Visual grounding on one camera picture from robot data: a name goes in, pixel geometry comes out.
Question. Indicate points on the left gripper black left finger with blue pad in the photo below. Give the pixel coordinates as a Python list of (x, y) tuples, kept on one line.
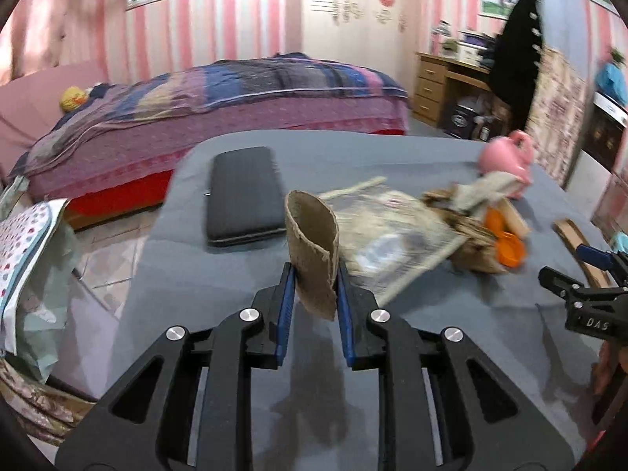
[(187, 386)]

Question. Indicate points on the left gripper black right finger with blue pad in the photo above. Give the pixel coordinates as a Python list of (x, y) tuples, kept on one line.
[(443, 403)]

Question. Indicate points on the brown paper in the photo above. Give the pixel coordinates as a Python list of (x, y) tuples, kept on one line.
[(477, 253)]

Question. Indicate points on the brown paper cup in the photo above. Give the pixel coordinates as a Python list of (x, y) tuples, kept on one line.
[(313, 243)]

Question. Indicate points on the brown phone case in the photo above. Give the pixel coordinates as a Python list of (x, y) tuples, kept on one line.
[(572, 238)]

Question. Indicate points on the orange plastic lid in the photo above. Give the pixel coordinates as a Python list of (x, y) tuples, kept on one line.
[(511, 251)]

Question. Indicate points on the cream fruit piece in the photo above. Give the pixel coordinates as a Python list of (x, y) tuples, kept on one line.
[(513, 221)]

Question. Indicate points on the white black cabinet appliance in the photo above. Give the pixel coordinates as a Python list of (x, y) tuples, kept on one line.
[(598, 149)]

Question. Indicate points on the whole orange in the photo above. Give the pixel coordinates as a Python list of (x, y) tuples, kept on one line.
[(494, 221)]

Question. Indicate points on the grey white sock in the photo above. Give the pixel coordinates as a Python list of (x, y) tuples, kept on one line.
[(486, 188)]

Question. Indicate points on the crumpled newspaper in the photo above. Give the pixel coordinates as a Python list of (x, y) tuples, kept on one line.
[(387, 237)]

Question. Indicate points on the pink piggy bank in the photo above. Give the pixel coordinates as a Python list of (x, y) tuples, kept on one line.
[(513, 154)]

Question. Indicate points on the floral curtain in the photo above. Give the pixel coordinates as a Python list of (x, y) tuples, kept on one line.
[(556, 114)]

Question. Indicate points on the black wallet case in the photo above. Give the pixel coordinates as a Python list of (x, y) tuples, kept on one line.
[(245, 198)]

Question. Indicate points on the polka dot bag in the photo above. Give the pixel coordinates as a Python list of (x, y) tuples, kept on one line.
[(39, 251)]

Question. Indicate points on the blue cloth with plant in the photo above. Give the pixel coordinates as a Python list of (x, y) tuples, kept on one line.
[(610, 80)]

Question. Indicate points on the wooden desk with drawers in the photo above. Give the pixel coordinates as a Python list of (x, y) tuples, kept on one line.
[(455, 97)]

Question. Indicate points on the black hanging coat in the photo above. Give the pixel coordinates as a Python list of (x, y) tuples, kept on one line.
[(517, 60)]

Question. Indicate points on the bed with purple cover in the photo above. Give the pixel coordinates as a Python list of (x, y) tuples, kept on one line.
[(126, 170)]

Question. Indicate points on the yellow duck plush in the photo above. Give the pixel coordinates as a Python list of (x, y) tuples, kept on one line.
[(73, 97)]

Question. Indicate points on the patchwork striped blanket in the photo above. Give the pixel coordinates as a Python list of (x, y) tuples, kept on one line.
[(201, 90)]

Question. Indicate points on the white wardrobe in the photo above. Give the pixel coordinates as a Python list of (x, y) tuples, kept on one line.
[(378, 34)]

